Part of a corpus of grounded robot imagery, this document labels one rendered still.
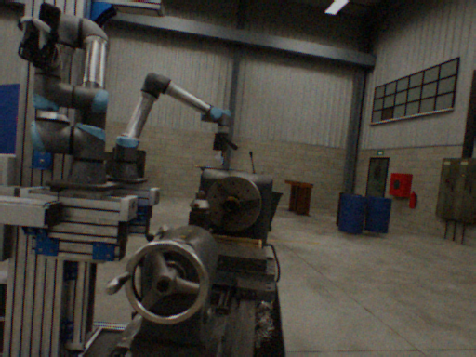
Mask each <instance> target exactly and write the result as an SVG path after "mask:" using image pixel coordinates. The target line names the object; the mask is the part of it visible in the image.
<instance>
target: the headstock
mask: <svg viewBox="0 0 476 357"><path fill-rule="evenodd" d="M257 174H258V173H257ZM257 174H252V173H251V172H244V171H235V170H229V171H227V169H205V170H204V171H203V172H202V174H201V181H200V187H199V191H204V193H205V194H207V192H208V191H209V189H210V188H211V186H212V185H213V184H214V183H216V182H217V180H220V179H222V178H224V177H227V176H230V175H239V176H243V177H245V178H247V179H249V180H252V181H253V182H254V184H255V185H256V186H257V187H258V190H259V194H260V197H261V208H260V211H259V216H258V218H257V219H256V221H255V222H254V223H253V224H252V225H251V226H249V227H247V228H245V229H243V230H241V231H226V230H225V229H224V228H222V227H219V226H217V225H216V224H215V223H214V222H213V221H212V220H211V221H210V228H212V232H214V233H222V234H228V235H235V236H242V237H255V238H262V239H265V238H268V233H269V226H270V209H271V194H272V185H273V178H272V176H270V175H266V174H264V175H262V174H259V175H257ZM222 229H223V230H222Z"/></svg>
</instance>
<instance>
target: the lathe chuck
mask: <svg viewBox="0 0 476 357"><path fill-rule="evenodd" d="M220 180H222V183H223V184H224V185H225V186H226V187H227V190H228V191H229V192H230V194H231V195H232V196H238V198H239V199H240V200H244V199H254V198H259V205H258V206H247V207H242V208H240V209H239V211H238V212H236V213H234V214H232V215H231V218H230V220H229V221H228V225H227V227H226V228H225V230H226V231H241V230H243V229H245V228H247V227H249V226H251V225H252V224H253V223H254V222H255V221H256V219H257V218H258V216H259V211H260V208H261V197H260V194H259V190H258V188H257V186H256V185H254V183H253V182H252V181H251V180H248V178H244V177H242V176H238V175H230V176H227V177H224V178H221V179H220ZM217 182H218V180H217ZM217 182H216V183H217ZM216 183H214V184H213V185H212V186H211V188H210V189H209V191H208V192H207V195H206V200H207V202H208V203H209V205H210V208H208V209H207V211H212V213H211V220H212V221H213V222H214V223H215V224H216V225H217V226H219V223H220V222H221V221H222V217H223V215H224V212H225V210H224V208H223V202H224V200H223V198H222V195H221V194H220V191H219V190H218V189H217V185H216Z"/></svg>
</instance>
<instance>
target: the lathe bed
mask: <svg viewBox="0 0 476 357"><path fill-rule="evenodd" d="M236 293H237V288H236V287H234V286H227V285H221V284H213V286H212V290H211V296H210V305H220V304H221V305H220V306H225V307H228V309H229V319H231V320H229V325H228V335H227V342H226V346H225V350H224V357H254V329H255V314H256V301H254V302H253V300H245V299H240V298H239V297H237V296H236ZM247 302H248V303H247ZM251 303H252V304H251ZM235 305H236V306H235ZM244 305H245V306H244ZM236 307H238V309H237V308H236ZM249 307H250V308H249ZM239 308H240V309H239ZM235 309H236V310H235ZM234 310H235V311H234ZM249 310H250V311H249ZM241 311H242V312H243V313H240V312H241ZM251 311H252V313H251ZM230 313H231V314H230ZM237 313H238V314H237ZM234 314H235V315H234ZM245 314H246V315H245ZM247 315H248V316H247ZM250 315H251V316H252V317H249V316H250ZM234 316H235V317H234ZM241 317H242V318H244V317H245V318H244V319H243V320H242V318H241ZM253 317H254V318H253ZM139 318H140V314H139V313H138V314H137V315H136V317H135V318H134V319H133V320H132V321H131V323H130V324H129V325H127V326H126V329H125V330H123V332H122V334H120V335H119V336H118V338H117V339H116V340H115V341H114V342H113V343H112V345H111V346H110V347H109V348H108V349H107V350H106V351H105V352H104V353H103V354H102V356H100V357H112V356H113V355H114V353H115V352H116V347H117V345H118V343H119V342H120V341H121V340H122V338H123V337H124V336H125V335H126V334H127V332H128V331H129V330H130V329H131V328H132V326H133V325H134V323H135V322H136V321H137V320H138V319H139ZM248 319H249V320H248ZM239 321H241V322H239ZM247 324H248V325H249V326H248V325H247ZM238 327H239V329H238ZM251 327H252V328H251Z"/></svg>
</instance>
